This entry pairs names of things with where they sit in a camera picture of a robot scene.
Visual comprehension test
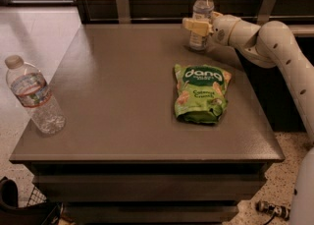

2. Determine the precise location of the black and white striped tool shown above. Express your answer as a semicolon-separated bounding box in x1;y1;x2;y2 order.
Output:
255;200;290;221

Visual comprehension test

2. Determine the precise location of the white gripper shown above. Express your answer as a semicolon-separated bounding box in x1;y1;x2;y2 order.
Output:
183;11;240;47

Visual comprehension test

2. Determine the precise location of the green dang chip bag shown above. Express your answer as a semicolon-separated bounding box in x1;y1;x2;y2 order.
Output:
174;64;232;124

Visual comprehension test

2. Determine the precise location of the black bag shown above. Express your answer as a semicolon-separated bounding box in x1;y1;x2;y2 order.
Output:
0;177;61;225

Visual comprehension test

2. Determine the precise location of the left metal wall bracket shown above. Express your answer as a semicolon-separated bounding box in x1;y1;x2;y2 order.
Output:
116;0;131;24

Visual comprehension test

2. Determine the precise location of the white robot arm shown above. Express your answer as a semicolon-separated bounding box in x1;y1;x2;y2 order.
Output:
183;13;314;225

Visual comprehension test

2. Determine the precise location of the clear water bottle red label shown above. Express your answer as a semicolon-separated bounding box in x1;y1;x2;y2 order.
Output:
5;55;66;135

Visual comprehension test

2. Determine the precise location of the metal rail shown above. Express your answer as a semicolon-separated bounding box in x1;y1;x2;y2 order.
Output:
86;16;314;24

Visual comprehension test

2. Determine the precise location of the blue plastic bottle white cap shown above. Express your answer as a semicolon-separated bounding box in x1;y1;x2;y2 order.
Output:
189;0;214;51

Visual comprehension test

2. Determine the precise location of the metal wall bracket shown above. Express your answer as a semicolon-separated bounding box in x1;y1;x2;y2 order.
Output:
256;0;277;26
116;0;131;24

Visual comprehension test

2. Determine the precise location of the black wire basket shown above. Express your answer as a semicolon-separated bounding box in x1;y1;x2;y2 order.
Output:
26;187;47;206

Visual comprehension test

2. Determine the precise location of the right metal wall bracket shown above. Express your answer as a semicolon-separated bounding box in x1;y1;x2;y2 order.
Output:
256;0;277;26

